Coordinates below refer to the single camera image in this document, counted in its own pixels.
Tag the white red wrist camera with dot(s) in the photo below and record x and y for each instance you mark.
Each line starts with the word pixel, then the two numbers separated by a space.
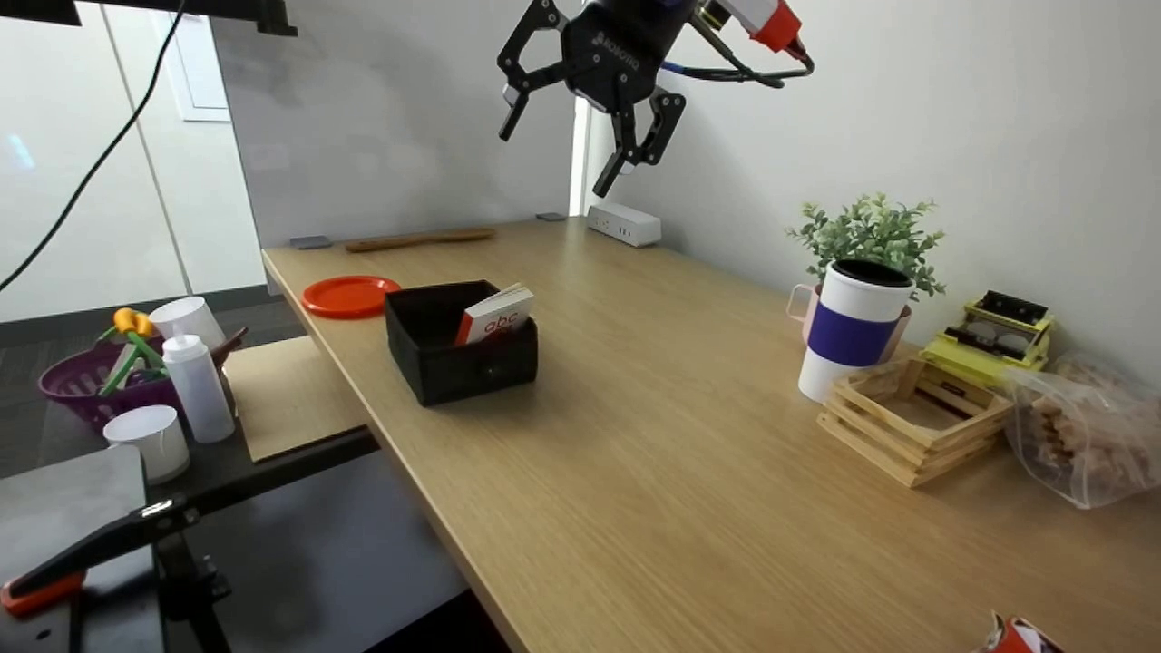
pixel 763 18

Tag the grey flat sheet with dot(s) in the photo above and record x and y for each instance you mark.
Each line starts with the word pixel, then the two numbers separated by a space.
pixel 60 509

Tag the orange yellow toy flower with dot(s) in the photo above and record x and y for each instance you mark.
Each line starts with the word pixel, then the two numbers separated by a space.
pixel 132 323

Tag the orange white snack packet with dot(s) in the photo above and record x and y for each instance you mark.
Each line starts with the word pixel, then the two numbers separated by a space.
pixel 496 315

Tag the white short cup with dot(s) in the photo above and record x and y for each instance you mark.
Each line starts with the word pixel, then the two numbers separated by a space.
pixel 146 438

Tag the brown wooden stick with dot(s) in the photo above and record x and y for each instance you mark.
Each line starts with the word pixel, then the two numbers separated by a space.
pixel 418 242

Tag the orange round plate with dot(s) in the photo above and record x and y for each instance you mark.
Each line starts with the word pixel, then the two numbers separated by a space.
pixel 348 296

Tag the black fabric box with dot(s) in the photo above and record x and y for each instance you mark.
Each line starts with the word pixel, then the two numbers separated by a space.
pixel 464 369

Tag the yellow black toy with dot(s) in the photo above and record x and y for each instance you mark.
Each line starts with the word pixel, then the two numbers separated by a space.
pixel 990 346

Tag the clear plastic snack bag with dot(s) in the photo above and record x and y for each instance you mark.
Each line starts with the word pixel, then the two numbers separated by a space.
pixel 1090 438

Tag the green potted plant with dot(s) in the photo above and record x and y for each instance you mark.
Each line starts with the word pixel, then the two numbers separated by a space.
pixel 871 238

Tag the red snack packet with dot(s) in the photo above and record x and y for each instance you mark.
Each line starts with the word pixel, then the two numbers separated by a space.
pixel 1022 636

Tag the wooden board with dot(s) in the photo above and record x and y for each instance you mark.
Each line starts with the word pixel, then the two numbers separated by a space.
pixel 285 392

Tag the white rectangular power box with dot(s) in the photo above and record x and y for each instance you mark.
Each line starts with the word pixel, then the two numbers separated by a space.
pixel 625 223

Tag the purple plastic basket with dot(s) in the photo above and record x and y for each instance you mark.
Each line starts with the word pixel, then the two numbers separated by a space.
pixel 72 387

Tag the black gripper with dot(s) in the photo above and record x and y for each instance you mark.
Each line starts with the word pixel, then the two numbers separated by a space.
pixel 622 56

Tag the white tilted cup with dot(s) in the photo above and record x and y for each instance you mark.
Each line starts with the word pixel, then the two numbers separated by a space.
pixel 191 319

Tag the potted plant white pot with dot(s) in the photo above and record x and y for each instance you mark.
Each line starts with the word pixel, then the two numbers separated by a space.
pixel 845 333

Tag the white plastic bottle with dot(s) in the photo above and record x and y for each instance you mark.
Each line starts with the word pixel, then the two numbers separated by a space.
pixel 202 387

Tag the wooden slat crate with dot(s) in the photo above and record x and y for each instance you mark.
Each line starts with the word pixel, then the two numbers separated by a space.
pixel 871 425

